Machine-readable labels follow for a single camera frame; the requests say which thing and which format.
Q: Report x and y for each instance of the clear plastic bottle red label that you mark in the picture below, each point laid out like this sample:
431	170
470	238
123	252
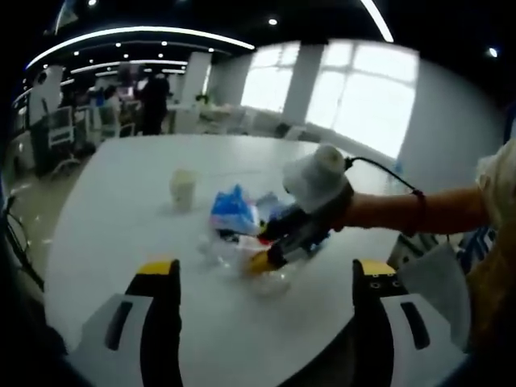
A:
219	252

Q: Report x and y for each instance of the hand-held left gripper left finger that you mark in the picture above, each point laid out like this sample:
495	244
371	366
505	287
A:
161	330

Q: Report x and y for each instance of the wide bright window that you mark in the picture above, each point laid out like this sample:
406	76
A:
363	101

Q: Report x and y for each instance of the blue plastic packet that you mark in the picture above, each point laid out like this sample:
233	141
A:
231	209

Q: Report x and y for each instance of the person's grey clothing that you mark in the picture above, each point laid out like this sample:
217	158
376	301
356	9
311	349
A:
439	290

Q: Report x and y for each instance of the black stand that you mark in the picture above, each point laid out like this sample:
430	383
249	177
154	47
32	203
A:
20	242

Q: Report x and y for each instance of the white table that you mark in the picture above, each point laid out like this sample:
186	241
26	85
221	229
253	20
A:
262	334

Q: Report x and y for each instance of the beige paper cup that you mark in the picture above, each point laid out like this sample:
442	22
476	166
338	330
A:
183	191

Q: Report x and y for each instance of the white office chair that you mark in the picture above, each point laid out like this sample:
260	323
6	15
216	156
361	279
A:
117	121
62	127

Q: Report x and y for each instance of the curved ceiling light strip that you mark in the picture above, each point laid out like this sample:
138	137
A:
141	30

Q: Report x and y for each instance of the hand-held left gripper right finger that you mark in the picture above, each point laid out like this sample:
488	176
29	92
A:
369	322

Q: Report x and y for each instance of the short ceiling light strip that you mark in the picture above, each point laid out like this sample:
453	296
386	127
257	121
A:
377	18

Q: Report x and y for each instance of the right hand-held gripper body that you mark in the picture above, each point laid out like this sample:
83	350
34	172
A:
316	177

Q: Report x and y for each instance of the narrow bright window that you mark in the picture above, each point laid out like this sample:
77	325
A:
266	80

